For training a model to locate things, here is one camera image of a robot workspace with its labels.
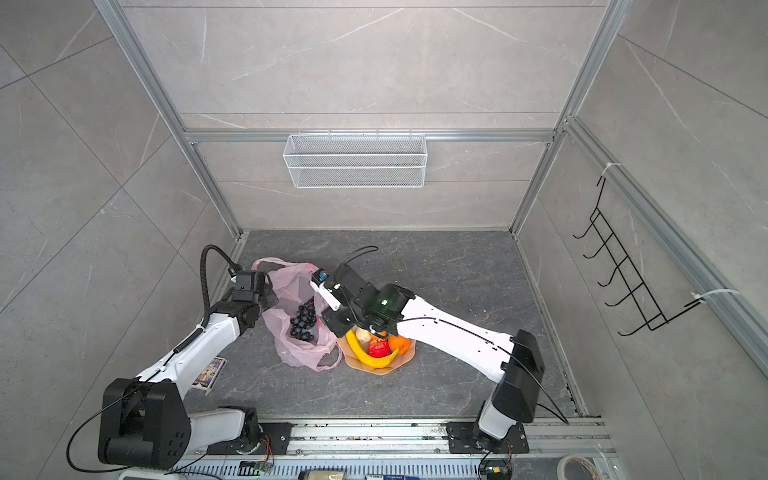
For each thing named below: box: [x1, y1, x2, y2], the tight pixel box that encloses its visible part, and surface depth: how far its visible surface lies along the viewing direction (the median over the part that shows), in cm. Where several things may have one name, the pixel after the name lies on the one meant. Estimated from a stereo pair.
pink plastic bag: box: [251, 257, 342, 372], surface depth 85 cm
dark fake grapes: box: [290, 296, 317, 341], surface depth 92 cm
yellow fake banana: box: [345, 329, 400, 369], surface depth 83 cm
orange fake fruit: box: [388, 335, 410, 355], surface depth 84 cm
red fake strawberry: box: [367, 338, 391, 358], surface depth 83 cm
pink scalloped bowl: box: [337, 332, 417, 376], surface depth 84 cm
